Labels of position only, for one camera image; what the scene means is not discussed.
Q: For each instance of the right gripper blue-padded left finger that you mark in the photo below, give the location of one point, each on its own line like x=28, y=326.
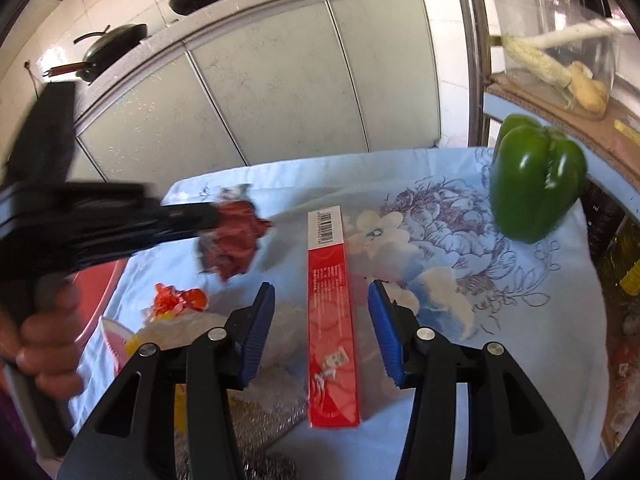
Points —
x=257, y=332

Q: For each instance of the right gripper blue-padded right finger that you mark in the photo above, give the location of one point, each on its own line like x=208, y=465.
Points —
x=512, y=432

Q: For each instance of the silver glitter scouring pad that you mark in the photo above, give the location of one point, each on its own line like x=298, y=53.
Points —
x=256, y=429

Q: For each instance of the red white toothpaste box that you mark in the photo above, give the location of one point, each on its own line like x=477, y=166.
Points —
x=333, y=398

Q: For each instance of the red foil wrapper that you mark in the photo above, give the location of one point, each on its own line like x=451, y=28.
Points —
x=229, y=249

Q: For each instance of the steel wool scrubber ball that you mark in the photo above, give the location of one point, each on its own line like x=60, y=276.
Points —
x=255, y=465

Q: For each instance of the clear bag with orange tie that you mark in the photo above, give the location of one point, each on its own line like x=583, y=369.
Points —
x=193, y=301

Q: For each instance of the translucent bubble wrap piece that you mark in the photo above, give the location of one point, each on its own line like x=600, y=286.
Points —
x=280, y=339

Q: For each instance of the pink plastic trash bucket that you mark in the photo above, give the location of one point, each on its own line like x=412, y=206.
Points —
x=96, y=286

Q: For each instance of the grey kitchen cabinet counter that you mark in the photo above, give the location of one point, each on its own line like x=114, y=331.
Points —
x=243, y=82

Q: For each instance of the person's left hand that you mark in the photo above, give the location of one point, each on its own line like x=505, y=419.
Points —
x=44, y=346

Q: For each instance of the black wok with lid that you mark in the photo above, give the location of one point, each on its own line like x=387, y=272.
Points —
x=109, y=47

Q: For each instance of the light blue floral tablecloth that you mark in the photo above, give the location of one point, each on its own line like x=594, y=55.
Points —
x=419, y=221

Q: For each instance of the green bell pepper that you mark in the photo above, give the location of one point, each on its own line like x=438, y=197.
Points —
x=536, y=176

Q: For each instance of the metal shelf rack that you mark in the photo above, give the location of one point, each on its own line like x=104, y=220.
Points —
x=611, y=144

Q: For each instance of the ginger root piece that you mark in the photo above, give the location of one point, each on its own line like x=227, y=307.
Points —
x=590, y=93

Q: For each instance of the corn cob in husk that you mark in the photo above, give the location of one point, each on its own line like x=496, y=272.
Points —
x=541, y=64

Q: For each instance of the clear plastic vegetable container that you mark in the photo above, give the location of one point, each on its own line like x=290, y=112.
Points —
x=528, y=18

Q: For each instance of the white daikon radish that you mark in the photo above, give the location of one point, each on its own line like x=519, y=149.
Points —
x=582, y=31

